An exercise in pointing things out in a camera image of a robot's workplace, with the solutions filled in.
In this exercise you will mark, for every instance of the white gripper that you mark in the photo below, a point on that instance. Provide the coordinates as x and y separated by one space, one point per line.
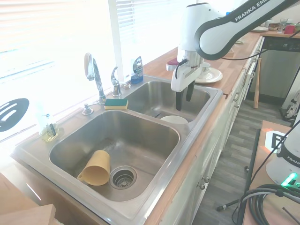
181 78

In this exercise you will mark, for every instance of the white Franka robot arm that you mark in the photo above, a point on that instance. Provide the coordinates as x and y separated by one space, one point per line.
211 37

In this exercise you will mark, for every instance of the chrome gooseneck faucet spout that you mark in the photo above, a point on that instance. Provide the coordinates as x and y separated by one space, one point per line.
96 75

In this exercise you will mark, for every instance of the white bowl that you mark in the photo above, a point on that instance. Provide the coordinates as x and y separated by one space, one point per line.
174 120

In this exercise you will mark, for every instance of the white dinner plate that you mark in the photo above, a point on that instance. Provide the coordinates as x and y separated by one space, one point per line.
212 76

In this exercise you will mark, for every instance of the white patterned tea cup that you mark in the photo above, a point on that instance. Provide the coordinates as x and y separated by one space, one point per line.
205 68

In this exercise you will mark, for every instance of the blue dish soap bottle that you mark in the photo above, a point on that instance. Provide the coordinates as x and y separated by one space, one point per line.
136 70

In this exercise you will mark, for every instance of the white kitchen cabinets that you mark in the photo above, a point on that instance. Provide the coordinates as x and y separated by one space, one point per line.
218 145

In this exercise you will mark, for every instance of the yellow green sponge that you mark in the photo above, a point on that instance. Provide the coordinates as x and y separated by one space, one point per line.
116 104

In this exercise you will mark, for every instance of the stainless steel double sink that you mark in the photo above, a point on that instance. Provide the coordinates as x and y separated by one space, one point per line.
122 140

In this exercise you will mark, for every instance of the round metal cabinet knob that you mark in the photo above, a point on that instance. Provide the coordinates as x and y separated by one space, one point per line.
201 186
206 179

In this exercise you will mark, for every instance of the white window blinds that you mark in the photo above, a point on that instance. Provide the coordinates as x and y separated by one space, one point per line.
47 47
145 14

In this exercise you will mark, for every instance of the black tripod pole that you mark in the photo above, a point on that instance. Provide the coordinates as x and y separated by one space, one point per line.
252 159

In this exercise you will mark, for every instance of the steel dishwasher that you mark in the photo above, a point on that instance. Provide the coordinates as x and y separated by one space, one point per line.
274 68

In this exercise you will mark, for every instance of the chrome sink sprayer cap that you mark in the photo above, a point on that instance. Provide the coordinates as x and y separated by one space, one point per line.
87 109

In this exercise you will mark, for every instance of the black white fiducial marker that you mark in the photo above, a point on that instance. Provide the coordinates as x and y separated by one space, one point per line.
273 140

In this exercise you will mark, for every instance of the metal drain strainer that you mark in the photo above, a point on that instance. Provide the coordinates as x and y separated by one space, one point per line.
123 177

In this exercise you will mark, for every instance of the stack of white plates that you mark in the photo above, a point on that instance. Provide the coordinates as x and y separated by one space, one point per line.
260 29

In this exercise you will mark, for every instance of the brown small bowl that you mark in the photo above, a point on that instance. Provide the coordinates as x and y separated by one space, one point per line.
273 26

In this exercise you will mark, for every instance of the yellow plastic mug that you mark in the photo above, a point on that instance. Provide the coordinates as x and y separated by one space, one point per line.
97 171

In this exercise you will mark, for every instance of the clear drinking glass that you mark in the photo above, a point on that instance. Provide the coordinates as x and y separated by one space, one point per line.
282 24

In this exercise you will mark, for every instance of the red cup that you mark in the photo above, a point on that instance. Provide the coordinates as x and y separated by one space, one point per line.
290 29

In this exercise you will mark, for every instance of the yellow brush holder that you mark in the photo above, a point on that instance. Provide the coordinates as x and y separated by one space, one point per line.
52 137

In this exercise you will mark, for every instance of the clear soap dispenser bottle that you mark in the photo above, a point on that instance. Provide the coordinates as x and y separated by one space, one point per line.
42 117

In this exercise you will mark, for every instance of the black slotted spatula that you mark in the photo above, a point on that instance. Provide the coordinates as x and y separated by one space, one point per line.
11 114

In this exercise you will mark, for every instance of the light wooden block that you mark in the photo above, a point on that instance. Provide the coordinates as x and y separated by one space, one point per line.
21 211

